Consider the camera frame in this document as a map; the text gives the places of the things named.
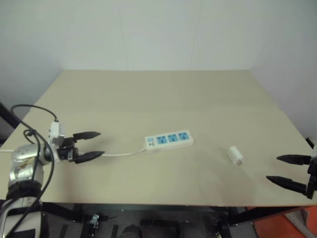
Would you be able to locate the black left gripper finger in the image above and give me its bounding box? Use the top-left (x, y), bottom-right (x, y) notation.
top-left (73, 151), bottom-right (106, 165)
top-left (72, 131), bottom-right (102, 142)

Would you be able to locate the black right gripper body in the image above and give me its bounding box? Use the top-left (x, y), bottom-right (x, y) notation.
top-left (306, 158), bottom-right (317, 200)

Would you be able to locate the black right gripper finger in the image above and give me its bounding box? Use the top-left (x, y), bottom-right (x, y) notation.
top-left (276, 154), bottom-right (312, 166)
top-left (265, 175), bottom-right (310, 197)

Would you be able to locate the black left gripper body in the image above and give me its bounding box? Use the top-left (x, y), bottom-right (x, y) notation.
top-left (55, 136), bottom-right (79, 163)

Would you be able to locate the white plug adapter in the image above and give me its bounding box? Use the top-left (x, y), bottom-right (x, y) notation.
top-left (227, 146), bottom-right (245, 167)

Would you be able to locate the white blue power strip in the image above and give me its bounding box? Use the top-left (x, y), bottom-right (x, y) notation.
top-left (144, 129), bottom-right (195, 151)

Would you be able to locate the orange red board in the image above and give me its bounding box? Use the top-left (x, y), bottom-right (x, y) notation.
top-left (246, 205), bottom-right (317, 238)

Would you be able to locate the black slanted stand bar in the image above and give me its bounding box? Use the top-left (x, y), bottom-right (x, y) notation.
top-left (0, 101), bottom-right (23, 141)

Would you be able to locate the dark rounded shape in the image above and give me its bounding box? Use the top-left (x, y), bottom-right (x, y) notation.
top-left (120, 224), bottom-right (142, 238)

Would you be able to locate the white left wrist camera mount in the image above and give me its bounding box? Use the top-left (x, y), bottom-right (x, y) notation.
top-left (48, 121), bottom-right (66, 150)

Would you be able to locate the black table frame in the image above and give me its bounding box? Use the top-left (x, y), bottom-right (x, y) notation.
top-left (41, 202), bottom-right (304, 238)

